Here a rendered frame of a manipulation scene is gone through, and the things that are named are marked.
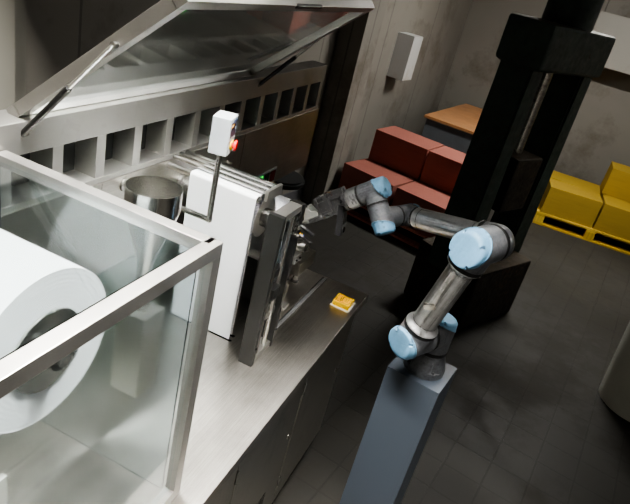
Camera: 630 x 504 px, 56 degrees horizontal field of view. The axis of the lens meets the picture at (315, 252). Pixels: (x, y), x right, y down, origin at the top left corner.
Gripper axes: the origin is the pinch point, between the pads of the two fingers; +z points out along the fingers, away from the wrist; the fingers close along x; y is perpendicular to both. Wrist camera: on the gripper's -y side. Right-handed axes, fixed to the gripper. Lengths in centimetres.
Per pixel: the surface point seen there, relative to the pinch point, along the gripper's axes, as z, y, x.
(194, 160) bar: 10.3, 35.6, 30.7
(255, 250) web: 11.0, -0.3, 20.4
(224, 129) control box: -24, 37, 60
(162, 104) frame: 4, 53, 42
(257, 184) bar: -7.6, 20.6, 30.7
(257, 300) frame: 1.0, -11.4, 44.9
